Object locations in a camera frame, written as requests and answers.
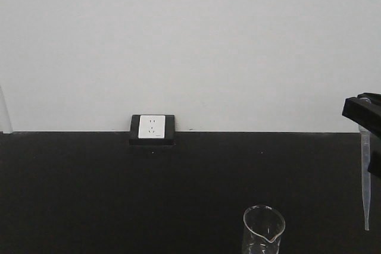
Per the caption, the clear plastic transfer pipette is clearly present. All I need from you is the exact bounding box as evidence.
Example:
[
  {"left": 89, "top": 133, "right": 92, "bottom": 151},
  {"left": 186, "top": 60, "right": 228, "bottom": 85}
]
[{"left": 358, "top": 125, "right": 371, "bottom": 231}]

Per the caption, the clear glass beaker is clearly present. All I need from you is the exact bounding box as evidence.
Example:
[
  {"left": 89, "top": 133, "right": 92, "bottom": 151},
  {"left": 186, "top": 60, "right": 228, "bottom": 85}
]
[{"left": 241, "top": 205, "right": 286, "bottom": 254}]

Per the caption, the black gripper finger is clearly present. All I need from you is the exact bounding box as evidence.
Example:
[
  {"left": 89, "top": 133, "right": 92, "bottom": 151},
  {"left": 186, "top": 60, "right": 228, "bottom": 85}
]
[
  {"left": 368, "top": 150, "right": 381, "bottom": 178},
  {"left": 342, "top": 93, "right": 380, "bottom": 139}
]

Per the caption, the black bench power socket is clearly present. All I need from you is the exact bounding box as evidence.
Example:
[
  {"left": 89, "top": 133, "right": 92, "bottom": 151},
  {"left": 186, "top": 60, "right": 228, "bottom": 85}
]
[{"left": 129, "top": 115, "right": 175, "bottom": 146}]

